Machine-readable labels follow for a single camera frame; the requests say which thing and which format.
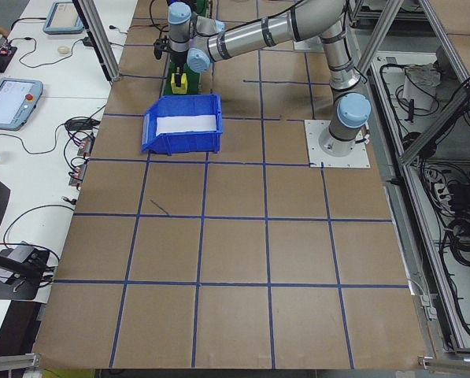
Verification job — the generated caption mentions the black power brick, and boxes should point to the black power brick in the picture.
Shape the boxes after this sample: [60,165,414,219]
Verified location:
[449,183,470,206]

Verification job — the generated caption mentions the grey small camera box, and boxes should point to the grey small camera box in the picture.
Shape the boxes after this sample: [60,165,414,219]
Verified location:
[6,241,34,264]

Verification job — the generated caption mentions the small USB hub board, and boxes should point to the small USB hub board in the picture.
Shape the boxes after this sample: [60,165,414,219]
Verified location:
[68,163,88,190]
[76,135,96,158]

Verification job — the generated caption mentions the yellow foam block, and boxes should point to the yellow foam block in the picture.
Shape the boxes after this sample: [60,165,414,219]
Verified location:
[170,72,189,95]

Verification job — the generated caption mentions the white plastic bag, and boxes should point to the white plastic bag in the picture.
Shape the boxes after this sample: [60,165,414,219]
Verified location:
[402,64,443,112]

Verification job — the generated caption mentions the white power strip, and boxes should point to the white power strip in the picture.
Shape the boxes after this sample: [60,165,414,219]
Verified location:
[425,169,456,216]

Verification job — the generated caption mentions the white square base plate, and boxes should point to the white square base plate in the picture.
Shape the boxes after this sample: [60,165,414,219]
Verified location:
[293,38,324,51]
[304,119,372,169]

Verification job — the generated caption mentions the black table cable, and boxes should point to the black table cable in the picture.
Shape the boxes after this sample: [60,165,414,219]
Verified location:
[4,201,77,247]
[0,120,68,155]

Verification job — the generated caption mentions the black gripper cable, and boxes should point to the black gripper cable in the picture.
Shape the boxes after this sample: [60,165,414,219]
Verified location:
[147,0,171,39]

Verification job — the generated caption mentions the blue plastic storage bin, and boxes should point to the blue plastic storage bin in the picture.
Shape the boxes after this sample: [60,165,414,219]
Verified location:
[140,93,224,155]

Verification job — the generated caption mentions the black camera stand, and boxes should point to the black camera stand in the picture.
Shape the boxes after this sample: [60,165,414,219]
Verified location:
[0,246,51,302]

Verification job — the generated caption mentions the aluminium extrusion post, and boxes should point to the aluminium extrusion post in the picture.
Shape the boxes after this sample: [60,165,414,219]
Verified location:
[73,0,122,83]

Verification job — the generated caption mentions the black coiled cable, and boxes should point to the black coiled cable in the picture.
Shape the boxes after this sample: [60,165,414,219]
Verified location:
[439,215,470,269]

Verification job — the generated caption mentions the aluminium corner bar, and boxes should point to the aluminium corner bar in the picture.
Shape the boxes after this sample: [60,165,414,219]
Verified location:
[0,352,43,373]
[417,354,470,375]

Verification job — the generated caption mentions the blue grey teach pendant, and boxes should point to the blue grey teach pendant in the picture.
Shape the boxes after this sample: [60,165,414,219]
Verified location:
[42,1,87,35]
[0,77,45,132]

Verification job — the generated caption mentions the V-shaped metal bar frame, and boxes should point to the V-shaped metal bar frame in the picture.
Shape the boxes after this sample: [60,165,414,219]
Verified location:
[350,0,470,355]

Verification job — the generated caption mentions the green conveyor belt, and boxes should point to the green conveyor belt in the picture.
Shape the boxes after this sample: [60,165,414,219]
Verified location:
[162,0,214,97]

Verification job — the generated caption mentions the white foam liner sheet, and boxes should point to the white foam liner sheet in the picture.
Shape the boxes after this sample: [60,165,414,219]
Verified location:
[155,115,220,135]

